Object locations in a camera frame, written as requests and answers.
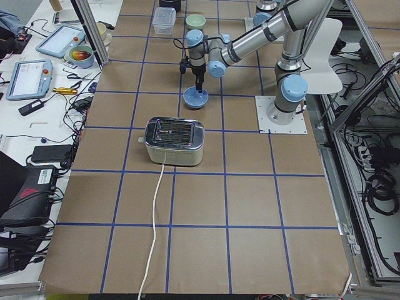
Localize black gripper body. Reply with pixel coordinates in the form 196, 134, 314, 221
191, 57, 206, 82

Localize green bowl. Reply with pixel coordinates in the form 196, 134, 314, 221
185, 14, 206, 30

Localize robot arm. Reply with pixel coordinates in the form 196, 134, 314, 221
180, 1, 332, 115
253, 0, 281, 26

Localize beige bowl with lemon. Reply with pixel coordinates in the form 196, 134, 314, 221
96, 22, 112, 47

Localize blue bowl with fruit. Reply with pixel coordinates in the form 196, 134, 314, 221
68, 45, 94, 69

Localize clear plastic food container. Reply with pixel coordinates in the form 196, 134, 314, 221
152, 7, 176, 35

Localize cream chrome toaster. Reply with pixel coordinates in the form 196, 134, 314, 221
138, 116, 205, 166

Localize dark blue saucepan with lid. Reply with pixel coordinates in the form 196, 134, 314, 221
159, 0, 181, 13

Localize white plastic chair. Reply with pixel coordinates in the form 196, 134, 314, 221
301, 18, 343, 94

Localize black scissors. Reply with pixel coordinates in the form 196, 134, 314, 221
62, 68, 91, 89

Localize kitchen scale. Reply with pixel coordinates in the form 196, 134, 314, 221
52, 9, 80, 26

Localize far teach pendant tablet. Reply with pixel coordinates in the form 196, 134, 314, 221
35, 26, 86, 58

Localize teach pendant tablet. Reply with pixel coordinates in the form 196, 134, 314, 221
35, 26, 86, 58
6, 59, 53, 101

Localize black power brick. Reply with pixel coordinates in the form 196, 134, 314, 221
31, 144, 72, 163

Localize black power adapter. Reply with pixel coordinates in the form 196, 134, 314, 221
18, 99, 44, 116

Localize near teach pendant tablet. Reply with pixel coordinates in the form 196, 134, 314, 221
6, 59, 53, 101

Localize metal allen key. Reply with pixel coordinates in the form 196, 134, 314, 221
29, 122, 48, 129

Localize black computer box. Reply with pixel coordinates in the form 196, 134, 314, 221
1, 165, 57, 228

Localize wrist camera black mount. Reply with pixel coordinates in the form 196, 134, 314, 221
179, 56, 191, 74

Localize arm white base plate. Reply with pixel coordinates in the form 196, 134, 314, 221
255, 96, 308, 134
244, 16, 266, 32

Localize white toaster power cord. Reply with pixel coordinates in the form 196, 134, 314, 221
137, 162, 166, 300

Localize aluminium frame post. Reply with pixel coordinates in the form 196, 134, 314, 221
71, 0, 109, 68

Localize yellow handled screwdriver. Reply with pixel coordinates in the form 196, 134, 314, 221
52, 87, 78, 95

